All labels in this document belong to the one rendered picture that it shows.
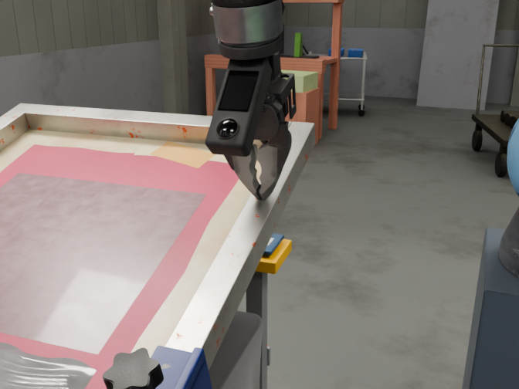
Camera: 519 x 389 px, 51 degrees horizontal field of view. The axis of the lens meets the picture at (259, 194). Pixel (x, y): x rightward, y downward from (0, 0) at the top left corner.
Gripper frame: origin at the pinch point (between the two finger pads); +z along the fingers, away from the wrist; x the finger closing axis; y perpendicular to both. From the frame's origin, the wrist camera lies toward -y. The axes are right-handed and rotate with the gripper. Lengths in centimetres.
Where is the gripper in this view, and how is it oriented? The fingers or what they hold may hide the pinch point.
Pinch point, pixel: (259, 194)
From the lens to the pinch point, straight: 71.0
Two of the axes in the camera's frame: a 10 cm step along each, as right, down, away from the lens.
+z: 0.9, 8.2, 5.7
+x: -9.5, -1.1, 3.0
